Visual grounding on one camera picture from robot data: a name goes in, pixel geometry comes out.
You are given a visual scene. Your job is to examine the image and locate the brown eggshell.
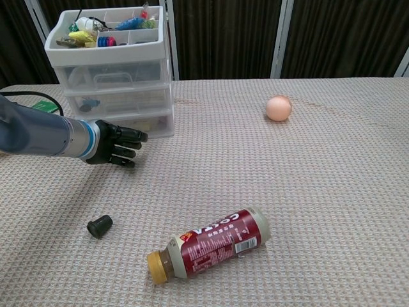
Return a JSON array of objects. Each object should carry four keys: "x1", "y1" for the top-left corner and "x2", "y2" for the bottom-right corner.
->
[{"x1": 265, "y1": 94, "x2": 293, "y2": 122}]

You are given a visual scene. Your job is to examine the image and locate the colourful cartoon packet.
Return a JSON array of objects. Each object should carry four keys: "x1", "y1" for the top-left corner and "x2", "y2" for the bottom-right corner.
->
[{"x1": 56, "y1": 36, "x2": 79, "y2": 48}]

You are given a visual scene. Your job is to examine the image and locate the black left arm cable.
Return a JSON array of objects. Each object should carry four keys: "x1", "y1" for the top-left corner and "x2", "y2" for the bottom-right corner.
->
[{"x1": 0, "y1": 91, "x2": 65, "y2": 115}]

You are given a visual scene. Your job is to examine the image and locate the yellow candy packet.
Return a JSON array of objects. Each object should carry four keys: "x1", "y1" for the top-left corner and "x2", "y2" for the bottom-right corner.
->
[{"x1": 68, "y1": 30, "x2": 97, "y2": 43}]

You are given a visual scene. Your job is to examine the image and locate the red Costa coffee bottle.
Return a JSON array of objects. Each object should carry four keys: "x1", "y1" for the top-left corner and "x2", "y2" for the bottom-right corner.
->
[{"x1": 146, "y1": 206, "x2": 270, "y2": 284}]

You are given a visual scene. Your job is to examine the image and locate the aluminium partition post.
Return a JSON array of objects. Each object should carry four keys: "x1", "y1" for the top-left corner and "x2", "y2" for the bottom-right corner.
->
[
  {"x1": 394, "y1": 51, "x2": 409, "y2": 77},
  {"x1": 162, "y1": 0, "x2": 180, "y2": 81},
  {"x1": 270, "y1": 0, "x2": 294, "y2": 79},
  {"x1": 24, "y1": 0, "x2": 49, "y2": 38}
]

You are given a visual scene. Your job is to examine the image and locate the small blue toy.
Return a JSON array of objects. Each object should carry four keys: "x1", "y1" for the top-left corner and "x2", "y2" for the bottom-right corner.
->
[{"x1": 79, "y1": 98, "x2": 101, "y2": 112}]

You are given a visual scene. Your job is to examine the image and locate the blue snack packet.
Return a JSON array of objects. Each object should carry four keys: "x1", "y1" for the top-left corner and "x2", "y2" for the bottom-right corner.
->
[{"x1": 114, "y1": 17, "x2": 146, "y2": 31}]

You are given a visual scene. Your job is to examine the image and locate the white figure keychain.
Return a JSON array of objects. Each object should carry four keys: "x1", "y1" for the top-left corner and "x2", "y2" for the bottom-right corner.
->
[{"x1": 75, "y1": 17, "x2": 94, "y2": 31}]

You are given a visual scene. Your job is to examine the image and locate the black rubber cap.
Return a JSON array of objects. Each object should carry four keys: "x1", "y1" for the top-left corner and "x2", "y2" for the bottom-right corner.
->
[{"x1": 86, "y1": 214, "x2": 114, "y2": 239}]

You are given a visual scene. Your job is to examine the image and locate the white drawer organizer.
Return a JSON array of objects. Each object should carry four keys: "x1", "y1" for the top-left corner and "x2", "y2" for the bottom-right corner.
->
[{"x1": 43, "y1": 5, "x2": 176, "y2": 139}]

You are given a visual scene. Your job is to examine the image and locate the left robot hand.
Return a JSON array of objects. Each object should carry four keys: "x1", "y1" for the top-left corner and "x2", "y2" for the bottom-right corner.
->
[{"x1": 83, "y1": 120, "x2": 149, "y2": 169}]

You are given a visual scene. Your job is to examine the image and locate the green sachet packet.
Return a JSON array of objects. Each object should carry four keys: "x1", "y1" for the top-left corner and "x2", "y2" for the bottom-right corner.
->
[{"x1": 31, "y1": 100, "x2": 60, "y2": 113}]

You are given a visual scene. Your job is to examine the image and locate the beige woven tablecloth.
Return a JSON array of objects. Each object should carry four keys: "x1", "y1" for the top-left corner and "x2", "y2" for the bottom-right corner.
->
[{"x1": 0, "y1": 76, "x2": 409, "y2": 307}]

